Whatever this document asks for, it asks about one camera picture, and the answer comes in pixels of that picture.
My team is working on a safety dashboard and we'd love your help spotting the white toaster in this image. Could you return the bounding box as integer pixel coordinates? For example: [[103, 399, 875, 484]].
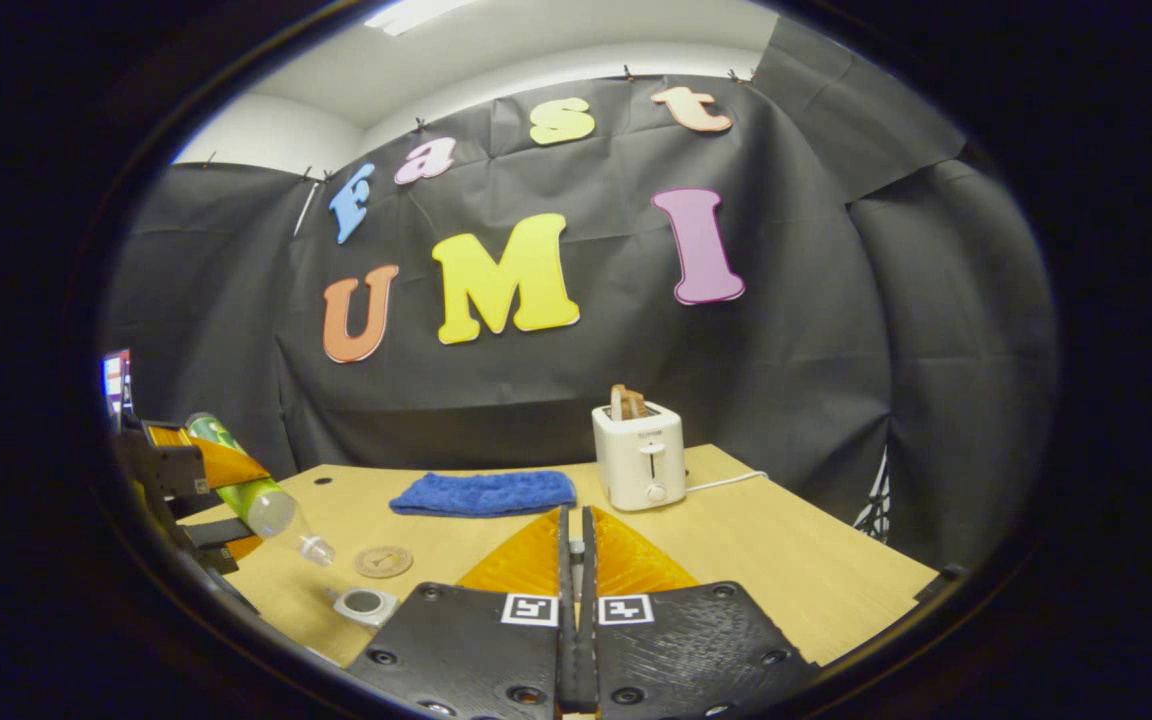
[[592, 400, 687, 513]]

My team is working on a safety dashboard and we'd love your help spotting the black backdrop cloth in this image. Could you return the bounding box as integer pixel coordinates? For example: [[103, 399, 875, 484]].
[[101, 15, 1057, 571]]

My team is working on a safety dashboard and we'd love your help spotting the white ceramic teacup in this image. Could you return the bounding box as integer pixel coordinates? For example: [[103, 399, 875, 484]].
[[328, 585, 400, 629]]

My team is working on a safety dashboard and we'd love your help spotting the blue towel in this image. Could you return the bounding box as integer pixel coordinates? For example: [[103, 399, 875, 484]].
[[389, 470, 578, 519]]

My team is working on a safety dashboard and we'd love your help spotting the green label water bottle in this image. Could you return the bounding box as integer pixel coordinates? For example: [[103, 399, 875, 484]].
[[184, 412, 337, 568]]

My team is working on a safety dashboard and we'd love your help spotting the white toaster cable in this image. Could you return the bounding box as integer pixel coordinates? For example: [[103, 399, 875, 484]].
[[684, 470, 769, 494]]

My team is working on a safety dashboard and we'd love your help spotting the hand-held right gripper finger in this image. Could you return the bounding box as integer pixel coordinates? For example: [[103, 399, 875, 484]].
[[346, 505, 577, 720], [580, 505, 823, 720]]

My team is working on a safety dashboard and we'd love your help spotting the computer monitor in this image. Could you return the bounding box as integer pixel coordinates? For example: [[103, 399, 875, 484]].
[[103, 350, 134, 422]]

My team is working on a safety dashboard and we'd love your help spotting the round brown coaster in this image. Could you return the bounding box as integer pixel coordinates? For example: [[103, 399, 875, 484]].
[[354, 545, 415, 580]]

